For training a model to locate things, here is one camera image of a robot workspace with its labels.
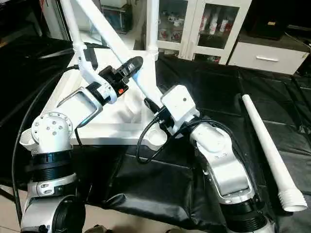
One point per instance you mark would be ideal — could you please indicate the white drawer unit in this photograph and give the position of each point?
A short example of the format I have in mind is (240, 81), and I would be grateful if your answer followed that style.
(267, 57)

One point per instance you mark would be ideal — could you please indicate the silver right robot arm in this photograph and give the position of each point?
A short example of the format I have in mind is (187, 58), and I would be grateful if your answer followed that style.
(218, 160)

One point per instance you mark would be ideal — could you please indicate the white plastic table top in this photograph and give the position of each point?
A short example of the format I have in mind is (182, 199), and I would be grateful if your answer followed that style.
(112, 114)

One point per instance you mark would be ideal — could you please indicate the white glass door cabinet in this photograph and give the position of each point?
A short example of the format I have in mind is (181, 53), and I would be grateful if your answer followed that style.
(204, 24)

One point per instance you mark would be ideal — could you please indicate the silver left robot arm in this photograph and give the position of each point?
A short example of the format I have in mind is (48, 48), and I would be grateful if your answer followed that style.
(53, 136)

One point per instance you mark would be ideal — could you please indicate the black table mat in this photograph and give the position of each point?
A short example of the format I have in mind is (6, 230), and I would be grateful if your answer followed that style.
(160, 189)

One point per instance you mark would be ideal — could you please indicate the white plastic table leg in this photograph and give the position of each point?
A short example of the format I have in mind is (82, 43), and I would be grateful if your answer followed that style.
(70, 24)
(109, 31)
(272, 150)
(152, 29)

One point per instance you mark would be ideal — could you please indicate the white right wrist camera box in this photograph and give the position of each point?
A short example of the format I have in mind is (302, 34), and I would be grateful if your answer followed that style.
(177, 104)

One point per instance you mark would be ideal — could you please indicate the black metal workbench leg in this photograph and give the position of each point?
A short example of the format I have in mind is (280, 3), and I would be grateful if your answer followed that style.
(6, 193)

